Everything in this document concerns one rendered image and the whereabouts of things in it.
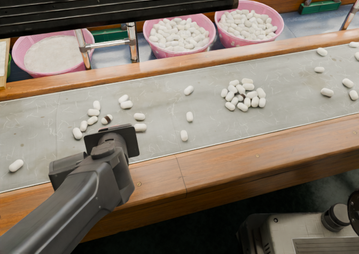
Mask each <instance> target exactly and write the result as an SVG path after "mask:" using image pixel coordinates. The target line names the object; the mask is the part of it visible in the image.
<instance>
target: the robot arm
mask: <svg viewBox="0 0 359 254"><path fill-rule="evenodd" d="M83 139H84V143H85V147H86V150H87V153H86V152H81V153H78V154H74V155H71V156H68V157H64V158H61V159H58V160H55V161H52V162H50V164H49V174H48V176H49V179H50V181H51V184H52V187H53V189H54V193H53V194H52V195H51V196H50V197H49V198H48V199H47V200H45V201H44V202H43V203H42V204H40V205H39V206H38V207H37V208H35V209H34V210H33V211H32V212H30V213H29V214H28V215H27V216H25V217H24V218H23V219H21V220H20V221H19V222H18V223H16V224H15V225H14V226H13V227H11V228H10V229H9V230H8V231H7V232H5V233H4V234H3V235H2V236H0V254H70V253H71V252H72V251H73V250H74V249H75V247H76V246H77V245H78V244H79V243H80V241H81V240H82V239H83V238H84V237H85V235H86V234H87V233H88V231H89V230H91V229H92V227H93V226H94V225H95V224H96V223H97V222H98V221H99V220H101V219H102V218H103V217H104V216H105V215H107V214H108V213H111V212H112V211H113V210H114V209H115V208H116V207H119V206H121V205H123V204H125V203H127V202H128V201H129V199H130V196H131V194H132V193H133V192H134V190H135V186H134V183H133V180H132V177H131V174H130V171H129V160H128V158H131V157H136V156H139V155H140V153H139V147H138V142H137V136H136V131H135V127H134V126H133V125H132V124H131V123H128V124H123V125H114V126H111V127H109V128H108V127H105V128H100V129H99V130H98V132H97V133H92V134H85V135H84V137H83Z"/></svg>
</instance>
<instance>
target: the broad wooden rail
mask: <svg viewBox="0 0 359 254"><path fill-rule="evenodd" d="M355 169H359V113H358V114H354V115H349V116H344V117H340V118H335V119H332V120H327V121H322V122H318V123H313V124H308V125H304V126H300V127H296V128H291V129H287V130H282V131H278V132H273V133H269V134H264V135H260V136H256V137H251V138H247V139H242V140H237V141H233V142H228V143H224V144H220V145H216V146H211V147H206V148H202V149H197V150H192V151H189V152H185V153H180V154H175V155H171V156H166V157H161V158H156V159H153V160H149V161H144V162H139V163H135V164H130V165H129V171H130V174H131V177H132V180H133V183H134V186H135V190H134V192H133V193H132V194H131V196H130V199H129V201H128V202H127V203H125V204H123V205H121V206H119V207H116V208H115V209H114V210H113V211H112V212H111V213H108V214H107V215H105V216H104V217H103V218H102V219H101V220H99V221H98V222H97V223H96V224H95V225H94V226H93V227H92V229H91V230H89V231H88V233H87V234H86V235H85V237H84V238H83V239H82V240H81V241H80V243H83V242H87V241H91V240H94V239H98V238H101V237H105V236H109V235H113V234H116V233H118V232H124V231H128V230H131V229H135V228H139V227H143V226H146V225H150V224H154V223H158V222H161V221H165V220H168V219H172V218H176V217H180V216H184V215H188V214H191V213H194V212H198V211H202V210H206V209H210V208H213V207H217V206H220V205H224V204H228V203H232V202H235V201H240V200H243V199H247V198H250V197H254V196H258V195H262V194H265V193H269V192H273V191H277V190H280V189H283V188H288V187H291V186H295V185H299V184H303V183H306V182H310V181H313V180H317V179H321V178H325V177H329V176H332V175H335V174H340V173H343V172H347V171H351V170H355ZM53 193H54V189H53V187H52V184H51V182H50V183H46V184H41V185H37V186H32V187H28V188H23V189H19V190H14V191H10V192H6V193H1V194H0V236H2V235H3V234H4V233H5V232H7V231H8V230H9V229H10V228H11V227H13V226H14V225H15V224H16V223H18V222H19V221H20V220H21V219H23V218H24V217H25V216H27V215H28V214H29V213H30V212H32V211H33V210H34V209H35V208H37V207H38V206H39V205H40V204H42V203H43V202H44V201H45V200H47V199H48V198H49V197H50V196H51V195H52V194H53Z"/></svg>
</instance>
